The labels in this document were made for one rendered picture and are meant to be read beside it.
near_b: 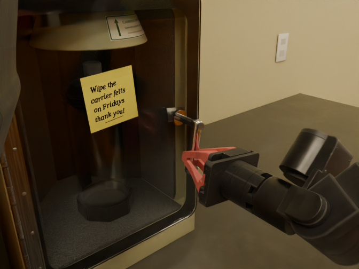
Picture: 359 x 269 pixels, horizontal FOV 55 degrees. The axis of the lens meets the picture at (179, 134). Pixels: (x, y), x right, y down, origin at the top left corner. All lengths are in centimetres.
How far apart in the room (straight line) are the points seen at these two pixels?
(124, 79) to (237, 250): 39
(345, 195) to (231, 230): 39
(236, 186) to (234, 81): 92
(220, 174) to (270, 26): 106
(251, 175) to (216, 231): 29
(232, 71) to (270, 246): 78
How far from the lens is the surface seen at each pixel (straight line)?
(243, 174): 46
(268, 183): 44
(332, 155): 43
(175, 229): 68
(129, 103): 49
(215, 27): 122
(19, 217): 48
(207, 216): 76
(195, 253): 67
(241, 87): 139
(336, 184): 38
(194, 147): 53
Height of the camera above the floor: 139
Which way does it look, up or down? 23 degrees down
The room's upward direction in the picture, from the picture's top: straight up
